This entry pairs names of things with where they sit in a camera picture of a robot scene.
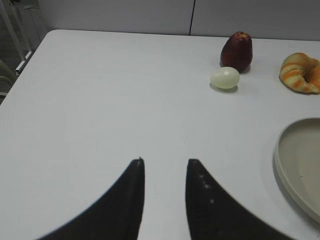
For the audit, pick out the metal frame beside table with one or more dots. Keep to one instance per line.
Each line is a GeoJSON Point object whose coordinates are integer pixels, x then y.
{"type": "Point", "coordinates": [8, 76]}

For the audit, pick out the beige round plate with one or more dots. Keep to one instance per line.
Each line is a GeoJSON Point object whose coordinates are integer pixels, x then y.
{"type": "Point", "coordinates": [296, 160]}

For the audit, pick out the white egg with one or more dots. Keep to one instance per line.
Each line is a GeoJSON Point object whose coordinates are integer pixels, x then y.
{"type": "Point", "coordinates": [225, 78]}

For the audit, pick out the dark red wax apple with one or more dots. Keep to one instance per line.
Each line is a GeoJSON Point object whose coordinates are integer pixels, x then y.
{"type": "Point", "coordinates": [237, 52]}

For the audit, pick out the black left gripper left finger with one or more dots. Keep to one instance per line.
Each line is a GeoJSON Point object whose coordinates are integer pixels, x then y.
{"type": "Point", "coordinates": [116, 215]}

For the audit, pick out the orange striped croissant bread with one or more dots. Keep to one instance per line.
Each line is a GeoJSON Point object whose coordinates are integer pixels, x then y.
{"type": "Point", "coordinates": [301, 73]}

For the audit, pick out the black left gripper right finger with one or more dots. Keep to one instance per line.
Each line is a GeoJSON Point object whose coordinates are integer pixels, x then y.
{"type": "Point", "coordinates": [212, 214]}

